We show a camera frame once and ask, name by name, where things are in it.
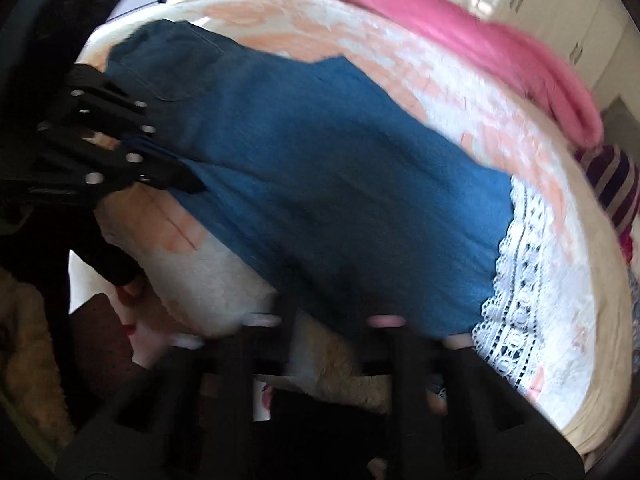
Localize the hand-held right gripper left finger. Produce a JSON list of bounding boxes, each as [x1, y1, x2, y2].
[[55, 310, 296, 480]]

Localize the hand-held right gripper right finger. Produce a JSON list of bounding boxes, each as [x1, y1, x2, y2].
[[365, 312, 586, 480]]

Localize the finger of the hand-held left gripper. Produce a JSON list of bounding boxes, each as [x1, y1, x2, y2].
[[30, 126, 207, 201], [59, 64, 159, 139]]

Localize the blue pants with lace hem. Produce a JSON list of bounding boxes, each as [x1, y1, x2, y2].
[[102, 19, 548, 393]]

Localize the beige fluffy cloth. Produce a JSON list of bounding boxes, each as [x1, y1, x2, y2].
[[0, 267, 73, 453]]

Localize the cream blanket with orange flowers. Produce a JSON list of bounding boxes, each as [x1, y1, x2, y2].
[[75, 0, 621, 461]]

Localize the purple striped cloth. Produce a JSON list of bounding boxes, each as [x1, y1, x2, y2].
[[575, 144, 640, 261]]

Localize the pink duvet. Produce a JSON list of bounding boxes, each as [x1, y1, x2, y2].
[[280, 0, 606, 148]]

